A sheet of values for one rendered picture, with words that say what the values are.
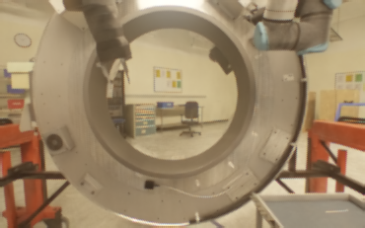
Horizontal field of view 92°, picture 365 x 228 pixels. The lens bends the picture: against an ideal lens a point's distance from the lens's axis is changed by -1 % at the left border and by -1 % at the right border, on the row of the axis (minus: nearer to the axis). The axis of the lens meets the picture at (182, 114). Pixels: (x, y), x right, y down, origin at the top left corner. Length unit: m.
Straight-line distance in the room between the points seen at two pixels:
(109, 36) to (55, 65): 0.67
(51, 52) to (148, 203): 0.91
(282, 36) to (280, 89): 0.40
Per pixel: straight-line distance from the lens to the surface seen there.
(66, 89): 1.08
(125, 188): 1.06
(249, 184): 1.05
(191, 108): 5.49
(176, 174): 0.93
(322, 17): 0.76
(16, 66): 1.33
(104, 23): 0.47
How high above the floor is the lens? 1.13
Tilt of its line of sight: 4 degrees down
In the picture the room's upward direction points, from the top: straight up
